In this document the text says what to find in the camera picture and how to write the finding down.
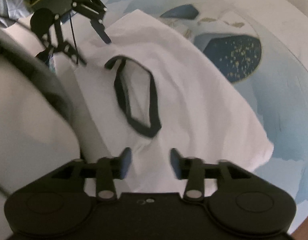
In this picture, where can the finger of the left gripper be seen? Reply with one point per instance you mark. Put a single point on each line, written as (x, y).
(73, 54)
(100, 29)

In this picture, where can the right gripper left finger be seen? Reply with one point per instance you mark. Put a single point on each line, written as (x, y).
(109, 169)

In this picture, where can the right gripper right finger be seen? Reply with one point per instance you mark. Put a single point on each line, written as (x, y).
(192, 170)

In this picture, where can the white printed t-shirt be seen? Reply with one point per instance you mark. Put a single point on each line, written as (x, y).
(152, 90)

